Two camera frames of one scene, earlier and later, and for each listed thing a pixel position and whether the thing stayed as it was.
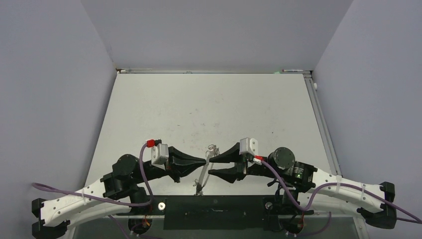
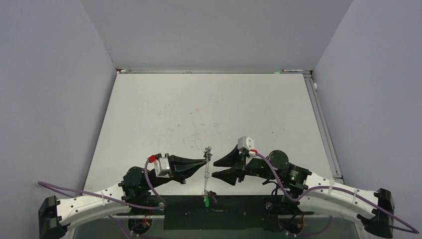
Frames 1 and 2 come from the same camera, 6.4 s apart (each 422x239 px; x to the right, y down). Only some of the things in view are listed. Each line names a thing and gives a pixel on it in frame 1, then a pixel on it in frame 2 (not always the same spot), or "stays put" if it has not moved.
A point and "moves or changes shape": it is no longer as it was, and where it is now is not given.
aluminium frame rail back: (132, 70) stays put
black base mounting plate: (217, 212) stays put
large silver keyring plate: (212, 150) moves or changes shape
